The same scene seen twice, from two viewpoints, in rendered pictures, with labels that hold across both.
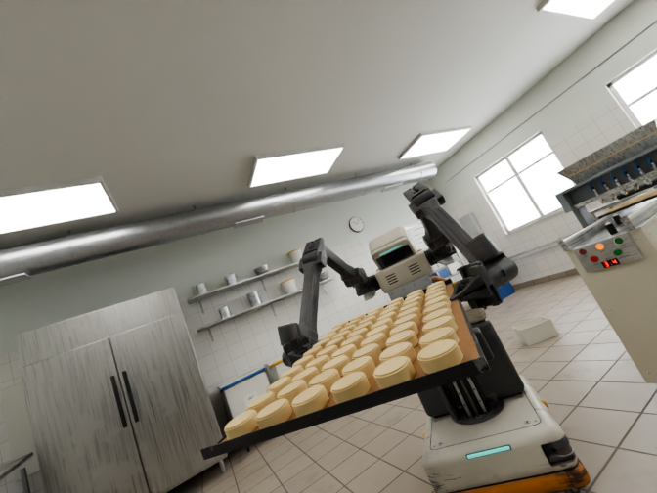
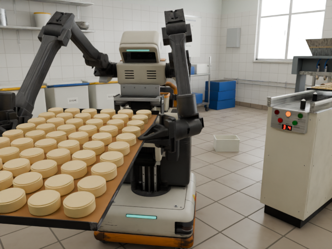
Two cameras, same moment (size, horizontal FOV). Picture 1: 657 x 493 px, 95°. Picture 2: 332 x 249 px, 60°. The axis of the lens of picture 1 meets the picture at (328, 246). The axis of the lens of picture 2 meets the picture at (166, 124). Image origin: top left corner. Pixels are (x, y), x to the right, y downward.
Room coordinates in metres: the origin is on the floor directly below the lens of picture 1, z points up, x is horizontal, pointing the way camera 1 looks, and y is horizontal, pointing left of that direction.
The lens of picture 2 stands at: (-0.06, -0.13, 1.20)
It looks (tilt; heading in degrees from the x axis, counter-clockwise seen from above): 14 degrees down; 349
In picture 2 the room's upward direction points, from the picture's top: straight up
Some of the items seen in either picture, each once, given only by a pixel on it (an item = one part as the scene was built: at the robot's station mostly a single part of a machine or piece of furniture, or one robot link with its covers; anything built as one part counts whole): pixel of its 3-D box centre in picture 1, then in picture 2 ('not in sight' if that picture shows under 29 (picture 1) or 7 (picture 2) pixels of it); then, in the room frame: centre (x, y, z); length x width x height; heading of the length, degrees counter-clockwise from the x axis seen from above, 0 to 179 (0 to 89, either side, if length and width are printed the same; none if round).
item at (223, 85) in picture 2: not in sight; (220, 85); (6.10, -2.55, 0.50); 0.60 x 0.40 x 0.20; 120
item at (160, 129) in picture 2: (467, 296); (153, 140); (0.69, -0.24, 0.97); 0.09 x 0.07 x 0.07; 117
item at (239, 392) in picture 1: (250, 407); not in sight; (4.01, 1.72, 0.39); 0.64 x 0.54 x 0.77; 31
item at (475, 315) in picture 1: (449, 349); (152, 141); (1.88, -0.40, 0.59); 0.55 x 0.34 x 0.83; 72
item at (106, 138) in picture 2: (409, 316); (102, 139); (0.67, -0.10, 0.98); 0.05 x 0.05 x 0.02
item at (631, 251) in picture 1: (605, 252); (288, 119); (1.63, -1.28, 0.77); 0.24 x 0.04 x 0.14; 30
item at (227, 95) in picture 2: not in sight; (220, 94); (6.10, -2.55, 0.30); 0.60 x 0.40 x 0.20; 118
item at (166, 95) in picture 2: not in sight; (152, 102); (1.90, -0.41, 0.87); 0.23 x 0.15 x 0.11; 72
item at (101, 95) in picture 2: not in sight; (103, 102); (4.93, 0.00, 0.39); 0.64 x 0.54 x 0.77; 26
